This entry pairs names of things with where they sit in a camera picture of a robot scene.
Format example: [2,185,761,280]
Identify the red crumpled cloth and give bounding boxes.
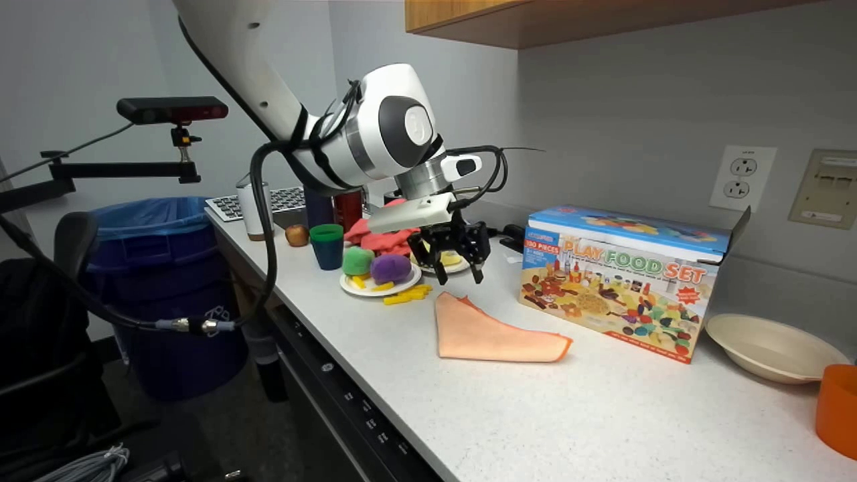
[342,197,422,264]

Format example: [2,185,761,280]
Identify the black stereo camera bar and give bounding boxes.
[115,95,231,127]

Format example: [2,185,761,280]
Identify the wooden wall cabinet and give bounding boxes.
[402,0,805,52]

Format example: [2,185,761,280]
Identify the yellow plush toy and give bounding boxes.
[418,239,468,272]

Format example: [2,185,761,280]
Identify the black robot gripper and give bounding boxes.
[414,213,493,290]

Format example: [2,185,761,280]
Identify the red cup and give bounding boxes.
[331,189,366,233]

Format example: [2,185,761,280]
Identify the white paper plate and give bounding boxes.
[338,264,422,301]

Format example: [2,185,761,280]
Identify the green plush pear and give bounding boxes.
[340,245,378,282]

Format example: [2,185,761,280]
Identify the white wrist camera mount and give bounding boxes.
[378,150,490,235]

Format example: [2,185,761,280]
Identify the yellow crinkle toy fries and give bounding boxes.
[383,282,434,308]

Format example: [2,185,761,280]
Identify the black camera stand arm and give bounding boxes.
[0,124,204,217]

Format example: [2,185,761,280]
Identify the clear plastic container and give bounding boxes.
[212,223,450,482]

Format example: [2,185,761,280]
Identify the orange plastic cup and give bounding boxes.
[810,361,857,464]

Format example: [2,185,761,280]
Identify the beige wall switch plate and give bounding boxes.
[786,147,857,233]

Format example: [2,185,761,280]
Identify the dark blue bottle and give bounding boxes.
[303,179,334,233]

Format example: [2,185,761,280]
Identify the white wall outlet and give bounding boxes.
[707,146,778,214]

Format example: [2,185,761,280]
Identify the green plastic cup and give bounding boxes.
[307,223,346,274]

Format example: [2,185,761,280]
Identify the blue recycling bin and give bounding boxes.
[86,197,248,405]

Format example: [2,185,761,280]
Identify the black stapler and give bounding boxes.
[496,223,531,255]

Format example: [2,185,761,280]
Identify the white cylindrical cup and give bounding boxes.
[236,179,272,241]

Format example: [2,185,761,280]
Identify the purple plush ball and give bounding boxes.
[370,251,413,288]

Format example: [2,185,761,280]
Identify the orange microfibre towel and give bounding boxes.
[434,290,576,367]

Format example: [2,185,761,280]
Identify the small white plate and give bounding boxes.
[418,250,476,280]

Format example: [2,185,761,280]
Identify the beige shallow bowl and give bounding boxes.
[701,312,852,387]

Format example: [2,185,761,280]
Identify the black office chair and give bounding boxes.
[0,210,124,482]

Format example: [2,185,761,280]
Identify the blue play food box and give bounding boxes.
[516,207,752,367]

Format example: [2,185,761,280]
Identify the grey computer keyboard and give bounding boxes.
[204,185,311,225]

